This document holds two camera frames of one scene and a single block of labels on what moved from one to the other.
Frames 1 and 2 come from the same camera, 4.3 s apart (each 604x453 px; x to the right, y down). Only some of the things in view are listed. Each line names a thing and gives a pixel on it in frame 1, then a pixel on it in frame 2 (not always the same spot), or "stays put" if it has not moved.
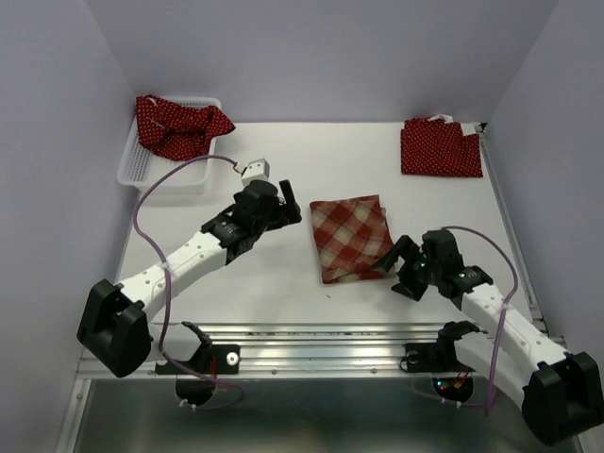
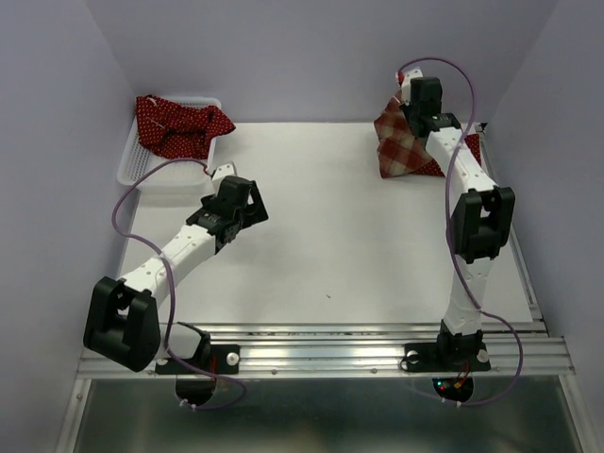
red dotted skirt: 176,131 stays put
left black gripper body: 276,216 → 253,213
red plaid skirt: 352,233 → 400,151
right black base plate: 424,358 stays put
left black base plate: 210,359 stays put
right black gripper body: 427,269 → 408,110
